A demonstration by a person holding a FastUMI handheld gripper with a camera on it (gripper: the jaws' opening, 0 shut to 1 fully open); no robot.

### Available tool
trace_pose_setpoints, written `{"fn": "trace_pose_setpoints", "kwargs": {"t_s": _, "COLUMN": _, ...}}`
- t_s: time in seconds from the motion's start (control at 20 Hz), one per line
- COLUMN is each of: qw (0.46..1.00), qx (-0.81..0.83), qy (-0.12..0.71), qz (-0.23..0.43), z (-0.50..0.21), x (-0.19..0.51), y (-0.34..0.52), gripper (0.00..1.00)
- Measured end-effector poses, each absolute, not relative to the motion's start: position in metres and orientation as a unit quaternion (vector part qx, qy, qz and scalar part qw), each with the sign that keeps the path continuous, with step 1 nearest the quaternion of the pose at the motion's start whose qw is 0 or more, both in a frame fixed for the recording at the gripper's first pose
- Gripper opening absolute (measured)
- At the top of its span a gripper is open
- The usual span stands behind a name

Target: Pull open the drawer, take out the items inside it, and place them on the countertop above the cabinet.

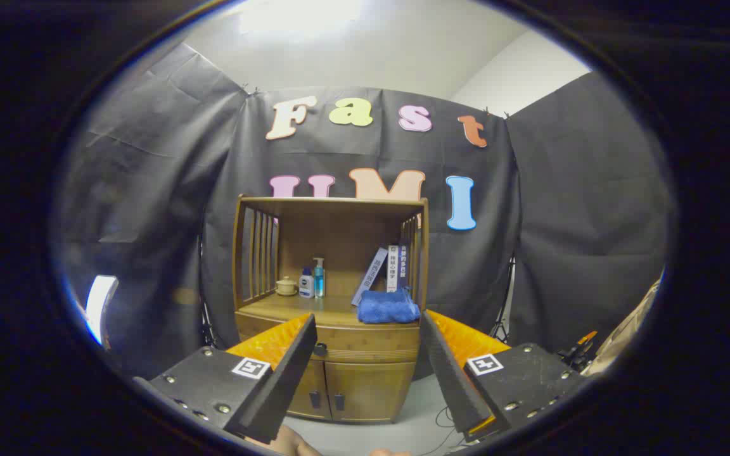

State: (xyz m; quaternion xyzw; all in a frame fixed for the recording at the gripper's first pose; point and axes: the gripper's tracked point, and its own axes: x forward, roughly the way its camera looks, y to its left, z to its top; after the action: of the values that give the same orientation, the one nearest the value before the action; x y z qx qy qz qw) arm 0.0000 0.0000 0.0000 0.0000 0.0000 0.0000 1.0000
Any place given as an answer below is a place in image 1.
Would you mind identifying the black backdrop stand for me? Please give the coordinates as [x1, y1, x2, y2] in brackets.
[198, 234, 217, 348]
[490, 256, 516, 343]

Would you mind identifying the person's beige clothing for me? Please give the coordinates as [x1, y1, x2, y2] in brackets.
[584, 279, 662, 377]

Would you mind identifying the black floor cable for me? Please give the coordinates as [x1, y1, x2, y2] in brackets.
[419, 405, 467, 455]

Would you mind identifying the wooden cabinet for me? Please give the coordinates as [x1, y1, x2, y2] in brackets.
[232, 195, 430, 424]

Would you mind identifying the blue towel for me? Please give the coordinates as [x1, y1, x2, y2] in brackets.
[357, 287, 421, 324]

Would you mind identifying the white light panel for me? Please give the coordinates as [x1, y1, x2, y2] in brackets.
[85, 275, 120, 346]

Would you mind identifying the grey book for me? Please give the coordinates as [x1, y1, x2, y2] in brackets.
[350, 248, 389, 307]

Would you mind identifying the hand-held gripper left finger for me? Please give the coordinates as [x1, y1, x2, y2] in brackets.
[134, 312, 318, 444]

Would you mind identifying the wooden cabinet door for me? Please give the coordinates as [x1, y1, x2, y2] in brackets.
[286, 360, 333, 420]
[325, 361, 418, 424]

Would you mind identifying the black and orange clamp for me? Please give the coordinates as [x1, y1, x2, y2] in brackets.
[558, 331, 598, 371]

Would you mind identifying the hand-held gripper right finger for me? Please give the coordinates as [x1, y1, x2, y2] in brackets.
[419, 309, 587, 443]

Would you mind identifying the wooden countertop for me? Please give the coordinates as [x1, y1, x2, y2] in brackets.
[236, 293, 421, 329]

